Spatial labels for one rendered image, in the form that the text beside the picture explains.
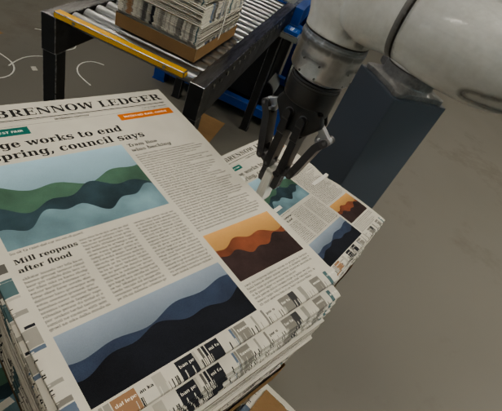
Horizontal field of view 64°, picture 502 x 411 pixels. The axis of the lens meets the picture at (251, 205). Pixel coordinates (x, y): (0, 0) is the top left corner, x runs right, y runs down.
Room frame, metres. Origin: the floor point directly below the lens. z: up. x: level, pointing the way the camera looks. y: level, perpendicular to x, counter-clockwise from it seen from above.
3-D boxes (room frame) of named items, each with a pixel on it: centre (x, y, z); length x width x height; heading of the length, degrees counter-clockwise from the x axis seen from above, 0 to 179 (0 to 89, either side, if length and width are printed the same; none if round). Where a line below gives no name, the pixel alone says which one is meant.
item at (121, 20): (1.28, 0.49, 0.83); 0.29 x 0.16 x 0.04; 87
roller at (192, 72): (1.18, 0.54, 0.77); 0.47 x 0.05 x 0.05; 88
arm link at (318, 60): (0.56, -0.01, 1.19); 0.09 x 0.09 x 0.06
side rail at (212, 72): (1.75, 0.28, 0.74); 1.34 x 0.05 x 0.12; 178
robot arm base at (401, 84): (1.25, -0.25, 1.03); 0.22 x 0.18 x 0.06; 34
